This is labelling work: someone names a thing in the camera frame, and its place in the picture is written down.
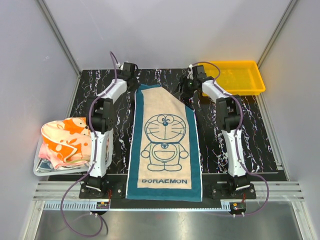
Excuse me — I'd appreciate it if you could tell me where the aluminium frame rail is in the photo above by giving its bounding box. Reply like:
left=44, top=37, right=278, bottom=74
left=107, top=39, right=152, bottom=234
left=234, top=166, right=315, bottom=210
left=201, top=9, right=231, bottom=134
left=33, top=181, right=304, bottom=212

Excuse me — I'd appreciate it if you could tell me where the grey plastic laundry basket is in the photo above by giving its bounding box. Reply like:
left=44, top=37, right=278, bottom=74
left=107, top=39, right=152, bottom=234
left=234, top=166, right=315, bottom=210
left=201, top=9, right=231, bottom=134
left=32, top=129, right=113, bottom=179

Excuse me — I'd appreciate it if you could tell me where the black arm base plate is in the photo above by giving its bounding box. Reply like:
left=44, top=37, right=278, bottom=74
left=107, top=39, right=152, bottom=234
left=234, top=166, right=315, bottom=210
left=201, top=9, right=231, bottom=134
left=79, top=174, right=257, bottom=200

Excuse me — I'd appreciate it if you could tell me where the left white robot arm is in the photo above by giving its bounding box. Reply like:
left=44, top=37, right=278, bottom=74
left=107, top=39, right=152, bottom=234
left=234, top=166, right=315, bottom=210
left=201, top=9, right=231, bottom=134
left=84, top=62, right=138, bottom=198

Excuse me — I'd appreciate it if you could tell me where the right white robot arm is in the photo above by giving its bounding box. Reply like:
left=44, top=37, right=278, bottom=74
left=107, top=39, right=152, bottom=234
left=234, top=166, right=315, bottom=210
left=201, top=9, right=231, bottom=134
left=178, top=62, right=250, bottom=199

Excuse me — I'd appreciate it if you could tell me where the orange white patterned towel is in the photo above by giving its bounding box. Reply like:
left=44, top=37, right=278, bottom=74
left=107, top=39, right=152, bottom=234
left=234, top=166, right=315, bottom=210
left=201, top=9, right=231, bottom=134
left=38, top=117, right=92, bottom=170

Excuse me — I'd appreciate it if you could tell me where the yellow plastic tray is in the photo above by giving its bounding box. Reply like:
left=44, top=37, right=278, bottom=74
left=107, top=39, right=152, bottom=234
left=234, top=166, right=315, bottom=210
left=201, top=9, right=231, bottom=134
left=198, top=60, right=266, bottom=96

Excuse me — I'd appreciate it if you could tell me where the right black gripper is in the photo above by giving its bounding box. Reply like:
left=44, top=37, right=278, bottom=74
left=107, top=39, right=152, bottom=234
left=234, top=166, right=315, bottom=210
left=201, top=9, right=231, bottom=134
left=172, top=75, right=196, bottom=99

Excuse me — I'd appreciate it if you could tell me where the teal beige Doraemon towel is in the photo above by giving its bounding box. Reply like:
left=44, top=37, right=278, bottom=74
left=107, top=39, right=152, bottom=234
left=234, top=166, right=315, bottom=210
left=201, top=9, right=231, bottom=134
left=126, top=84, right=203, bottom=202

